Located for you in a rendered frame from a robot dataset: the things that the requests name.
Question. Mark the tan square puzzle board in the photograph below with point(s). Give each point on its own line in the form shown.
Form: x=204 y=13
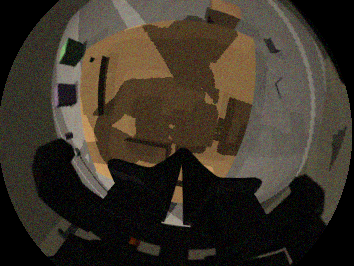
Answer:
x=153 y=89

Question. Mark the green cube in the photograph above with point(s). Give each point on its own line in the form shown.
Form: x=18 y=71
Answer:
x=71 y=52

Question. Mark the brown block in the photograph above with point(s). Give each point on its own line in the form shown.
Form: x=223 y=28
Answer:
x=224 y=13

